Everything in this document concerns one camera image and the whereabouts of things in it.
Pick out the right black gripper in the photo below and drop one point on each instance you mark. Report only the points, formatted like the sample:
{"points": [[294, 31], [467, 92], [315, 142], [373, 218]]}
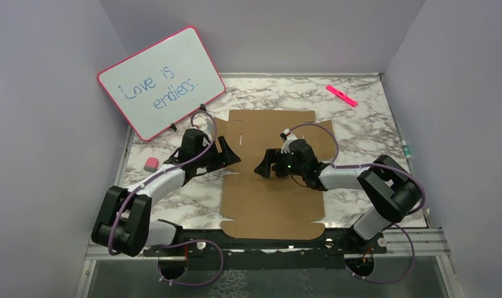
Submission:
{"points": [[263, 169]]}

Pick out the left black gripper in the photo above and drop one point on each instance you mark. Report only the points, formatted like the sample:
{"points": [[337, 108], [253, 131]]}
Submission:
{"points": [[227, 156]]}

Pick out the brown cardboard box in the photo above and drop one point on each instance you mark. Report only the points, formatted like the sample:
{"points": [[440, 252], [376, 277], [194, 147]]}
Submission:
{"points": [[273, 208]]}

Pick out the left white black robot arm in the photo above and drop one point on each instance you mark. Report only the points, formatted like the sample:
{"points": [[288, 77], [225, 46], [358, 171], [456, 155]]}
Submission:
{"points": [[123, 223]]}

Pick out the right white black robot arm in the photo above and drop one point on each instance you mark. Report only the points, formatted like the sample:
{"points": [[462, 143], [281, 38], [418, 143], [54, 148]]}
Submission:
{"points": [[393, 192]]}

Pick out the pink whiteboard eraser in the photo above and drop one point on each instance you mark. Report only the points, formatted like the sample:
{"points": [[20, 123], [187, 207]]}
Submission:
{"points": [[151, 164]]}

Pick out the pink framed whiteboard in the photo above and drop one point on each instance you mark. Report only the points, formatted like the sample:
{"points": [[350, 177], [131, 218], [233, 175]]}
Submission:
{"points": [[164, 83]]}

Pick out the pink highlighter marker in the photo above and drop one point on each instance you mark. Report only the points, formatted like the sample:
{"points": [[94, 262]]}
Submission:
{"points": [[343, 96]]}

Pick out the green capped marker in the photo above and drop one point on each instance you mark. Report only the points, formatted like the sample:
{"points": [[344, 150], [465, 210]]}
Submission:
{"points": [[406, 150]]}

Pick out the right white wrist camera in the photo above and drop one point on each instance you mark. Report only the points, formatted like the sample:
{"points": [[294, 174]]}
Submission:
{"points": [[288, 137]]}

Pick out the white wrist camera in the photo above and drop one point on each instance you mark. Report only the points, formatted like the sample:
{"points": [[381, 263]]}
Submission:
{"points": [[208, 129], [288, 137]]}

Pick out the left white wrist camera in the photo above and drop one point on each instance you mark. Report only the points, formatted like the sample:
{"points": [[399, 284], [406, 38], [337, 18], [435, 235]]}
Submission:
{"points": [[208, 129]]}

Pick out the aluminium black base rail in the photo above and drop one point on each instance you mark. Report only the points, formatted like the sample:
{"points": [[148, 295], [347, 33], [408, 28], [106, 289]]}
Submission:
{"points": [[413, 263]]}

